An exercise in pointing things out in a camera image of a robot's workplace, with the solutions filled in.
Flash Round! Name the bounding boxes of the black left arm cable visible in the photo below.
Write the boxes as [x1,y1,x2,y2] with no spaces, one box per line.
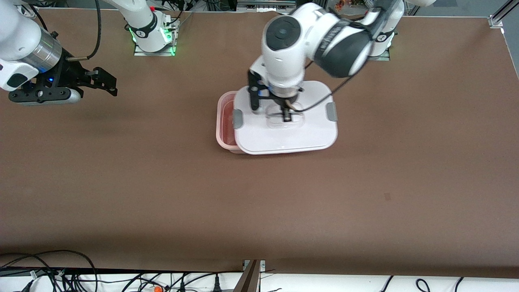
[289,8,386,113]

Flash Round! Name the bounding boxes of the long black floor cable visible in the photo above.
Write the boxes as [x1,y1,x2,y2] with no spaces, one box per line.
[122,270,244,292]

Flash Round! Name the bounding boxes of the grey metal rack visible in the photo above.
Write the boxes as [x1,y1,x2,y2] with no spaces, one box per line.
[237,0,296,13]

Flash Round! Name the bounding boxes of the translucent plastic box container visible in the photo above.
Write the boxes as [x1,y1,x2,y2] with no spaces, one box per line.
[216,91,292,155]

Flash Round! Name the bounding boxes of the white box lid grey latches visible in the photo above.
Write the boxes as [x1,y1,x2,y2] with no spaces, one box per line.
[232,80,338,156]

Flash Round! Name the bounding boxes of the looping black floor cable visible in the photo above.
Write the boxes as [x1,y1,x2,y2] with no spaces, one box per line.
[0,249,99,292]

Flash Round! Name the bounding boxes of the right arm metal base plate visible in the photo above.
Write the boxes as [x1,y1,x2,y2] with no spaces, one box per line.
[134,16,179,56]

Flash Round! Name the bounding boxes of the brown table cover sheet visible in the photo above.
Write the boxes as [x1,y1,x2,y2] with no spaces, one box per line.
[0,8,519,280]

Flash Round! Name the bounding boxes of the black floor strip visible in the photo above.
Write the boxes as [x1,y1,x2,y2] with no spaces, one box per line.
[0,267,67,277]

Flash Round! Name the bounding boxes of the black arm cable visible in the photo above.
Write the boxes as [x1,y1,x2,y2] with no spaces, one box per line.
[289,8,386,113]
[66,0,102,62]

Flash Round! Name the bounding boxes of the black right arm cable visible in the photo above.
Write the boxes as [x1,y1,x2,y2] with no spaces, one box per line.
[66,0,102,62]

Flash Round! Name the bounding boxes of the pink plush toy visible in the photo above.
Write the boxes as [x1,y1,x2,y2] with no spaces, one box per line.
[222,101,236,146]

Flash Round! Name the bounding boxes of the aluminium frame profile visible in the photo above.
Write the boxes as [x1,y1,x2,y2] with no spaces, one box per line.
[489,0,519,28]

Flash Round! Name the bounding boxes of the aluminium profile post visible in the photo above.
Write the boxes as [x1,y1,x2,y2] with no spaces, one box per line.
[233,260,266,292]

